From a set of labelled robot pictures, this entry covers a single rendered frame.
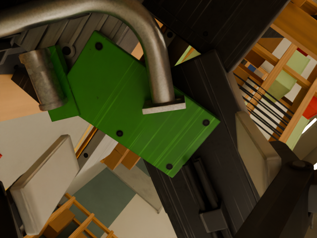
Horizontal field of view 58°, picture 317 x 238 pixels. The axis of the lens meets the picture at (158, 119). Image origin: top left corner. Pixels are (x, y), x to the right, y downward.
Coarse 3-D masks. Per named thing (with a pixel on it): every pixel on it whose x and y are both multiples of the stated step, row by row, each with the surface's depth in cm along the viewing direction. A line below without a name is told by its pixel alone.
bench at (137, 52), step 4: (156, 20) 112; (160, 24) 119; (140, 44) 115; (136, 48) 115; (140, 48) 119; (132, 52) 114; (136, 52) 118; (140, 52) 122; (136, 56) 122; (140, 56) 126
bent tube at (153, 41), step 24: (48, 0) 33; (72, 0) 33; (96, 0) 32; (120, 0) 32; (0, 24) 34; (24, 24) 34; (144, 24) 33; (144, 48) 34; (168, 72) 35; (168, 96) 36
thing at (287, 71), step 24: (192, 48) 323; (264, 48) 344; (288, 48) 346; (240, 72) 329; (288, 72) 338; (312, 72) 403; (264, 96) 311; (312, 96) 330; (264, 120) 298; (288, 120) 337; (288, 144) 305
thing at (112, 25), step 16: (96, 16) 38; (112, 16) 38; (32, 32) 39; (48, 32) 39; (64, 32) 39; (80, 32) 39; (112, 32) 38; (32, 48) 40; (64, 48) 39; (80, 48) 40
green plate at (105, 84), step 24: (96, 48) 38; (120, 48) 38; (72, 72) 39; (96, 72) 39; (120, 72) 38; (144, 72) 38; (96, 96) 40; (120, 96) 40; (144, 96) 39; (96, 120) 41; (120, 120) 41; (144, 120) 40; (168, 120) 40; (192, 120) 40; (216, 120) 40; (144, 144) 42; (168, 144) 42; (192, 144) 41; (168, 168) 43
